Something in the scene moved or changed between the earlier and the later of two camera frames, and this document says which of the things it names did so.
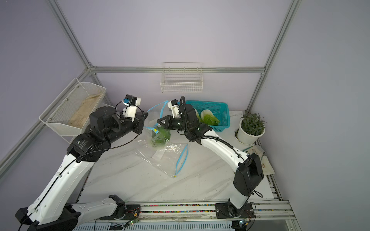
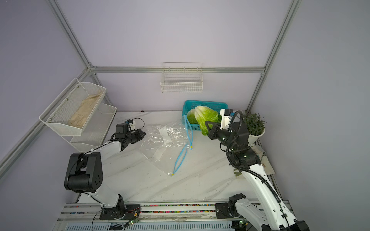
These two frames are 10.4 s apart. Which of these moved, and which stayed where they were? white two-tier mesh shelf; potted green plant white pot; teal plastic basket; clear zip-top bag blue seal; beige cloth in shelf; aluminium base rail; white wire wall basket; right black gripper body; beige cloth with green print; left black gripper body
Moved: left black gripper body; right black gripper body
Stayed: white wire wall basket; white two-tier mesh shelf; clear zip-top bag blue seal; beige cloth with green print; potted green plant white pot; aluminium base rail; beige cloth in shelf; teal plastic basket
